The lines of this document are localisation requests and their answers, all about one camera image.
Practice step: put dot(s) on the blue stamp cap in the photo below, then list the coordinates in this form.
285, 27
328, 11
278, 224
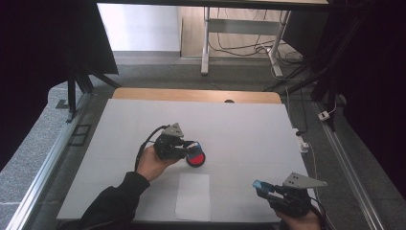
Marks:
261, 185

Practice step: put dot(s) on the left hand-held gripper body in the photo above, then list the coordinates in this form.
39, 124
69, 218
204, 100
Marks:
167, 148

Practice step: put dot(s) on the wooden table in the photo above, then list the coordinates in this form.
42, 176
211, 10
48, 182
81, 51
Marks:
178, 95

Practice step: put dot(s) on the black metal stand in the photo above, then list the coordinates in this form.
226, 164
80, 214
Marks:
72, 92
322, 73

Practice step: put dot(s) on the white paper sheet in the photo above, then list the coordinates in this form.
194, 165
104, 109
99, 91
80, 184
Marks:
193, 198

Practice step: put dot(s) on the person's left hand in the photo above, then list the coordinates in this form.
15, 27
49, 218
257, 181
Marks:
150, 163

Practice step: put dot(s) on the dark table grommet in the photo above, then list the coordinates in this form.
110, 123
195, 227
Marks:
229, 101

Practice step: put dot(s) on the aluminium rail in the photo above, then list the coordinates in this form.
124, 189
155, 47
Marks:
348, 166
48, 163

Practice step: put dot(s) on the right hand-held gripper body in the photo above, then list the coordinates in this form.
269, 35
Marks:
293, 201

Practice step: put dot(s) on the white power strip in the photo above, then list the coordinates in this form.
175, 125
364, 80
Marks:
300, 140

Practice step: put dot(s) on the person's right hand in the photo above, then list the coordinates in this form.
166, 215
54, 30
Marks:
303, 223

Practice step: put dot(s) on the white desk frame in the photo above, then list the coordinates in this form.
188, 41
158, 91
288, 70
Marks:
242, 26

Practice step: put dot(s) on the black curtain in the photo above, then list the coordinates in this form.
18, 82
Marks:
376, 80
38, 64

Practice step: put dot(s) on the round red ink pad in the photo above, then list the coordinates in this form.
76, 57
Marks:
196, 160

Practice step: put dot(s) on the large white table cover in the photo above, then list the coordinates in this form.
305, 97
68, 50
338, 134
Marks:
223, 127

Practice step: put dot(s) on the small white adapter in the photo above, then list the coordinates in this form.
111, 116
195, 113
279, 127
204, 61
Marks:
324, 115

